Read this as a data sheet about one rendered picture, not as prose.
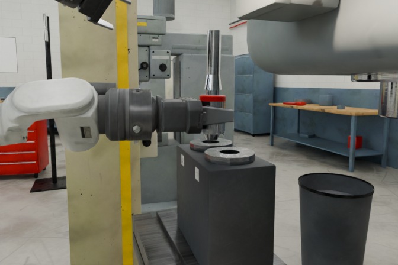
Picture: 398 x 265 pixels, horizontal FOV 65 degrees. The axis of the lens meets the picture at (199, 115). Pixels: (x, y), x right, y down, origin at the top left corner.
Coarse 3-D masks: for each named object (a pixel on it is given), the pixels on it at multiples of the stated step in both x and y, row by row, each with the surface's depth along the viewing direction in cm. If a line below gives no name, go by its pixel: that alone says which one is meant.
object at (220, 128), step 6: (204, 102) 54; (210, 102) 53; (216, 102) 53; (222, 102) 54; (204, 126) 54; (210, 126) 54; (216, 126) 54; (222, 126) 54; (204, 132) 54; (210, 132) 54; (216, 132) 54; (222, 132) 54
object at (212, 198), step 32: (192, 160) 57; (224, 160) 51; (256, 160) 54; (192, 192) 57; (224, 192) 49; (256, 192) 51; (192, 224) 58; (224, 224) 50; (256, 224) 52; (224, 256) 50; (256, 256) 52
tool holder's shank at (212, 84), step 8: (208, 32) 53; (216, 32) 53; (208, 40) 53; (216, 40) 53; (208, 48) 54; (216, 48) 53; (208, 56) 54; (216, 56) 53; (208, 64) 54; (216, 64) 54; (208, 72) 54; (216, 72) 54; (208, 80) 54; (216, 80) 54; (208, 88) 54; (216, 88) 54
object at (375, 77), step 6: (372, 72) 20; (378, 72) 19; (384, 72) 19; (390, 72) 19; (396, 72) 18; (354, 78) 21; (360, 78) 21; (366, 78) 20; (372, 78) 20; (378, 78) 19; (384, 78) 19; (390, 78) 19; (396, 78) 18
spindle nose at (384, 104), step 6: (384, 84) 21; (390, 84) 20; (396, 84) 20; (384, 90) 21; (390, 90) 20; (396, 90) 20; (384, 96) 21; (390, 96) 20; (396, 96) 20; (378, 102) 22; (384, 102) 21; (390, 102) 21; (396, 102) 20; (378, 108) 22; (384, 108) 21; (390, 108) 21; (396, 108) 20; (378, 114) 22; (384, 114) 21; (390, 114) 21; (396, 114) 20
